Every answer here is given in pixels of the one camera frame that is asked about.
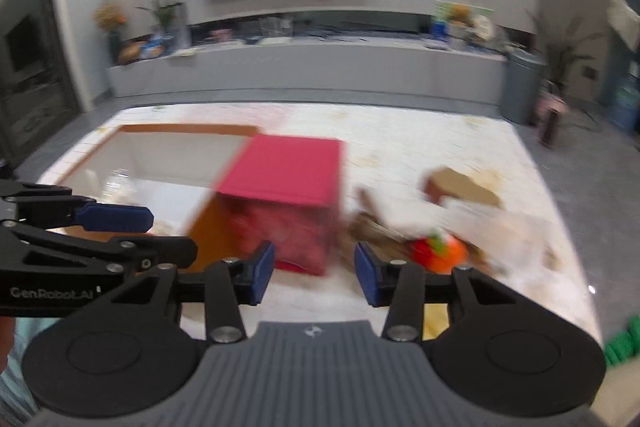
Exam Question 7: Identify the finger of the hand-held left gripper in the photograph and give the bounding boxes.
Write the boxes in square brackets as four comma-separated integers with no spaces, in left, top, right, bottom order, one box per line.
[0,179,155,234]
[0,223,199,278]

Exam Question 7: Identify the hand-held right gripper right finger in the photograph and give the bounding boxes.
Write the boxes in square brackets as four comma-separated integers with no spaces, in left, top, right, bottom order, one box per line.
[354,242,534,344]

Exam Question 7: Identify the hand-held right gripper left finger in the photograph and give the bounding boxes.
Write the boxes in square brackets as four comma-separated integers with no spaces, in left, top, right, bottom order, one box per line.
[106,242,276,346]

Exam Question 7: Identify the clear bin with orange rim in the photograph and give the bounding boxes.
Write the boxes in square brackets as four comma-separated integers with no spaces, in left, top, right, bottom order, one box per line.
[50,123,262,274]

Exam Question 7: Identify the beige fluffy cloth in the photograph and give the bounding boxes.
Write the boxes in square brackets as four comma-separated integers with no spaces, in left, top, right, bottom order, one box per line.
[424,166,504,210]

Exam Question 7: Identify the orange plush toy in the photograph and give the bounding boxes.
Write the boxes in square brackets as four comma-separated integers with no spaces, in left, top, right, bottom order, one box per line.
[409,231,472,274]

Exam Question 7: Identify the person's light striped clothing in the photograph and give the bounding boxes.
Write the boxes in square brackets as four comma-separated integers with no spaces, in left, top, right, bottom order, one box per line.
[0,318,57,427]

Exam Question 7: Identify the lemon print grid tablecloth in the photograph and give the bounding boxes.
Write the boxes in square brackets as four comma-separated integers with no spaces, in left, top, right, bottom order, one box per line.
[15,102,602,349]

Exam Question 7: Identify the brown round basket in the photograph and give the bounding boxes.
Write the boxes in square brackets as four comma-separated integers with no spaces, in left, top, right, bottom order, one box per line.
[119,41,146,62]

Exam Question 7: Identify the blue snack packets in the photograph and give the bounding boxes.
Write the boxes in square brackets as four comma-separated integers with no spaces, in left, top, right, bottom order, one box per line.
[140,34,168,60]

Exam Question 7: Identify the dark vase with dried flowers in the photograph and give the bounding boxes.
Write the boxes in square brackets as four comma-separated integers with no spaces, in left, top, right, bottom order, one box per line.
[93,2,129,64]

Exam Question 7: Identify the long grey television console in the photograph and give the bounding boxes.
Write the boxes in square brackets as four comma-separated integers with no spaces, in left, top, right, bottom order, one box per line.
[107,9,512,108]

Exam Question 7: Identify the dark glass door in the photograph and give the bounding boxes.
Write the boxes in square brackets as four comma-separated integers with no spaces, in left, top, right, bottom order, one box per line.
[0,0,85,160]

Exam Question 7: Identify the green plant in glass vase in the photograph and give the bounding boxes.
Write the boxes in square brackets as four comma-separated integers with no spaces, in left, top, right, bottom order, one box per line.
[136,0,190,54]

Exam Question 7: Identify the grey trash bin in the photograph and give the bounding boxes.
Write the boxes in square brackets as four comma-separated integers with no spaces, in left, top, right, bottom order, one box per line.
[500,49,549,126]

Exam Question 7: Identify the clear glass holder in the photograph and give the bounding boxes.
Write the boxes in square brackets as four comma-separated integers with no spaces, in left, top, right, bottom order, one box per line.
[257,14,294,38]

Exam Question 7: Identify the green knobbly object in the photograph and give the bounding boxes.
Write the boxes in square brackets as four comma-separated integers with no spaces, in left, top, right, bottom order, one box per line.
[602,314,640,369]

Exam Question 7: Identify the green printed board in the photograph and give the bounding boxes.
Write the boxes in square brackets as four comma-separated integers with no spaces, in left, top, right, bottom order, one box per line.
[433,0,494,28]

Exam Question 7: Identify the tall potted palm plant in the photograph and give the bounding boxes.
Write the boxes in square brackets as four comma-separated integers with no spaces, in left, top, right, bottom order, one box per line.
[525,7,603,108]

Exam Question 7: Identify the white hanging cloth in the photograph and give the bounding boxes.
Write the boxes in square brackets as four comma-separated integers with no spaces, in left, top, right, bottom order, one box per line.
[606,0,640,48]

